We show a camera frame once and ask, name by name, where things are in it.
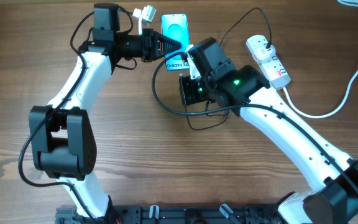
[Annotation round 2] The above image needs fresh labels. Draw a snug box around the white power strip cord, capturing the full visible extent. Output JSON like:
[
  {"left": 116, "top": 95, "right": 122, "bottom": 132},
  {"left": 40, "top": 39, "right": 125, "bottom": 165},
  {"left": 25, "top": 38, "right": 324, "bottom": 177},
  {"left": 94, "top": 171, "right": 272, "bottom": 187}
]
[{"left": 282, "top": 0, "right": 358, "bottom": 119}]

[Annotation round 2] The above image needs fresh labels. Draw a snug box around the black camera cable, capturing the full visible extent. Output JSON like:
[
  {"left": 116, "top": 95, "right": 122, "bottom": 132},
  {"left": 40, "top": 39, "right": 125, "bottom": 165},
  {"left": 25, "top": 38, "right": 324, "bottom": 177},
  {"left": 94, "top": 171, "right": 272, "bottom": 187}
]
[
  {"left": 17, "top": 11, "right": 136, "bottom": 224},
  {"left": 150, "top": 51, "right": 358, "bottom": 215}
]

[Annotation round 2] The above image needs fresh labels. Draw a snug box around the white USB charger plug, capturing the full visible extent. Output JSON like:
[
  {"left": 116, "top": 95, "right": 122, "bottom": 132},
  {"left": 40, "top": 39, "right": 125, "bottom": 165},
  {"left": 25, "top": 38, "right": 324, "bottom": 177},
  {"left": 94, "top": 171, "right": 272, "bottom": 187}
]
[{"left": 255, "top": 45, "right": 276, "bottom": 63}]

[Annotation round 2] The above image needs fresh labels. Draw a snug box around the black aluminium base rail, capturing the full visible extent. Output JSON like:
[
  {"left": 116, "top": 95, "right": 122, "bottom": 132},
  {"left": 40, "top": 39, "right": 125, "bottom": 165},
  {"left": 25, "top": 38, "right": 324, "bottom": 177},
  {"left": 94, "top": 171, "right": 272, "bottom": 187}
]
[{"left": 55, "top": 203, "right": 284, "bottom": 224}]

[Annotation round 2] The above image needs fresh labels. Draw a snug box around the black USB charging cable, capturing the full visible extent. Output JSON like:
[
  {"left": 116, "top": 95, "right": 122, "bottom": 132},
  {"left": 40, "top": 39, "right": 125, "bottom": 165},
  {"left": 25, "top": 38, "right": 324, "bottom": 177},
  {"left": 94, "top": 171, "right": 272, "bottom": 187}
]
[{"left": 178, "top": 7, "right": 273, "bottom": 131}]

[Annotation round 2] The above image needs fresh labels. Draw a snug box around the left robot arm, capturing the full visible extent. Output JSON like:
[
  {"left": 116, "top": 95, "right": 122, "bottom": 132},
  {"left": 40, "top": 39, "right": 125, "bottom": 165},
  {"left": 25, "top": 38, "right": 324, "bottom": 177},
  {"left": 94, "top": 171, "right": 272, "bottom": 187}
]
[{"left": 24, "top": 3, "right": 181, "bottom": 223}]

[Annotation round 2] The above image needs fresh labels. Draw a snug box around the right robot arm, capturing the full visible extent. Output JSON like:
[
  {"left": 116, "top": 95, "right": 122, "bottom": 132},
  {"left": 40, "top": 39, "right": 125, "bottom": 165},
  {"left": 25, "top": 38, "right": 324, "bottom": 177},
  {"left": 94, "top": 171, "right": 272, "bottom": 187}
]
[{"left": 181, "top": 37, "right": 358, "bottom": 223}]

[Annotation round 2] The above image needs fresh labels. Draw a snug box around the white power strip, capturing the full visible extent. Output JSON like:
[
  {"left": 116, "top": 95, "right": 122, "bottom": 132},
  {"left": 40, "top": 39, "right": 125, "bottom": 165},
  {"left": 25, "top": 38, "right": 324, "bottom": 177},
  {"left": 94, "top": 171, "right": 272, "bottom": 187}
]
[{"left": 246, "top": 35, "right": 291, "bottom": 90}]

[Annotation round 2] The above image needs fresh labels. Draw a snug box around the turquoise screen Galaxy smartphone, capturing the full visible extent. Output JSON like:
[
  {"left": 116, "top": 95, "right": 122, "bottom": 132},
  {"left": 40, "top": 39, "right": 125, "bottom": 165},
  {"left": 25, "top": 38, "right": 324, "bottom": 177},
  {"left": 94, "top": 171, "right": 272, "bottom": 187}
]
[{"left": 160, "top": 14, "right": 190, "bottom": 71}]

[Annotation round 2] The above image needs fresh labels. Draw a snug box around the black left camera cable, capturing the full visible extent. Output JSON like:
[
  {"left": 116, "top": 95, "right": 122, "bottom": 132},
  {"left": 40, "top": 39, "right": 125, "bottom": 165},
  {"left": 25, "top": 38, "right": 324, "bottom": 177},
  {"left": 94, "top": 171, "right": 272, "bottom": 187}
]
[{"left": 17, "top": 11, "right": 136, "bottom": 224}]

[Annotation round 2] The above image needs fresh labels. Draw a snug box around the black right camera cable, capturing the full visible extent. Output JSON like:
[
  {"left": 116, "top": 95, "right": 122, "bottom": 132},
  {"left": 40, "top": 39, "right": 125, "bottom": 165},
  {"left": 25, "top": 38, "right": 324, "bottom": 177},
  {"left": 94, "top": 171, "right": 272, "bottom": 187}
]
[{"left": 150, "top": 51, "right": 358, "bottom": 215}]

